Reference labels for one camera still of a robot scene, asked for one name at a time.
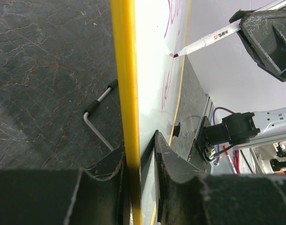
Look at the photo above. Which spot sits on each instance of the red pen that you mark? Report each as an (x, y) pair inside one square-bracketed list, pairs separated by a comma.
[(229, 158)]

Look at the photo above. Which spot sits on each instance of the yellow-framed whiteboard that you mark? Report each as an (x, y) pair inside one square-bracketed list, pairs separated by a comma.
[(147, 34)]

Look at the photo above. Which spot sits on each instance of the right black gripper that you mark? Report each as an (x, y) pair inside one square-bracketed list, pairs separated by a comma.
[(263, 35)]

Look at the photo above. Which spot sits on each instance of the purple whiteboard marker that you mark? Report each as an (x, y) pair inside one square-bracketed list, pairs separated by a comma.
[(225, 31)]

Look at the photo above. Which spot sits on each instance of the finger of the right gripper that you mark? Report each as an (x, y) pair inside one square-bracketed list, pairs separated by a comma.
[(275, 5)]

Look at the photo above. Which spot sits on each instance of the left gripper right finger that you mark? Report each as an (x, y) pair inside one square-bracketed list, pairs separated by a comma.
[(189, 196)]

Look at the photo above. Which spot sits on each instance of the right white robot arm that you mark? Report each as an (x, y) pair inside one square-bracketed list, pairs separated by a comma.
[(235, 129)]

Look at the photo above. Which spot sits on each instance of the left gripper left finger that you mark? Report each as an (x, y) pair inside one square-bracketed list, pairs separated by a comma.
[(98, 195)]

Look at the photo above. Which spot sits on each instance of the metal whiteboard stand leg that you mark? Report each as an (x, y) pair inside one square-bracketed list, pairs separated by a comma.
[(93, 110)]

